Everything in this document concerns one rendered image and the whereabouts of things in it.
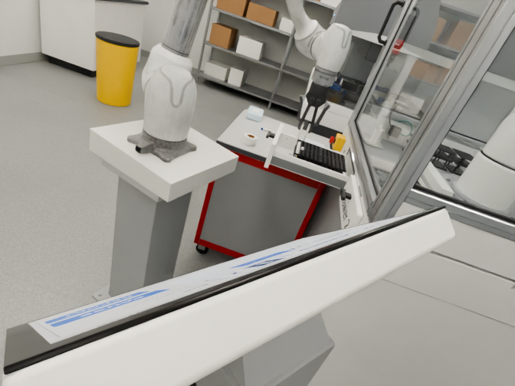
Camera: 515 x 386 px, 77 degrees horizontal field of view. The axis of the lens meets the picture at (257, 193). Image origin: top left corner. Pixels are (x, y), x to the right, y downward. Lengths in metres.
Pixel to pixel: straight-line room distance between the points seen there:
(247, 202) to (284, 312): 1.44
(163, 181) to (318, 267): 0.79
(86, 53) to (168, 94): 3.48
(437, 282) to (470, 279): 0.08
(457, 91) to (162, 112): 0.80
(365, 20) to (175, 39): 1.20
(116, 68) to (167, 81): 2.62
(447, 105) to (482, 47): 0.12
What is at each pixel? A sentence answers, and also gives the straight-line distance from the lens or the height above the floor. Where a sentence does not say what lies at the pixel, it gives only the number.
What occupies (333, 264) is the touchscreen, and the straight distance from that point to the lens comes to 0.31.
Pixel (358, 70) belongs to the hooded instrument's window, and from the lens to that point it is 2.16.
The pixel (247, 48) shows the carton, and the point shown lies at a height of 0.72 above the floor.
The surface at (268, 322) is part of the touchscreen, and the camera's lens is 0.26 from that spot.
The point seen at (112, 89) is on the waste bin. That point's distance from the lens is 3.76.
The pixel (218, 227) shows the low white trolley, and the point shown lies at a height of 0.26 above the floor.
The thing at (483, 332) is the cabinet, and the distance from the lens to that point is 1.25.
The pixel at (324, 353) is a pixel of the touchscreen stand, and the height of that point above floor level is 1.02.
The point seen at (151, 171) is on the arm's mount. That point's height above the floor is 0.83.
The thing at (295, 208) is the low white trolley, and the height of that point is 0.54.
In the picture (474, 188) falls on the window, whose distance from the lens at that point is 0.95.
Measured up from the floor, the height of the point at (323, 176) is 0.86.
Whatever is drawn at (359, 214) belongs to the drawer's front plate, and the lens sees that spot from 1.01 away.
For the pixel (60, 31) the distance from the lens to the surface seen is 4.68.
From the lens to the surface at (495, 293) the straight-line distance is 1.15.
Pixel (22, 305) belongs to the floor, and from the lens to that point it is 1.77.
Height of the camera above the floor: 1.37
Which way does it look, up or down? 30 degrees down
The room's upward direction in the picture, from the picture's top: 19 degrees clockwise
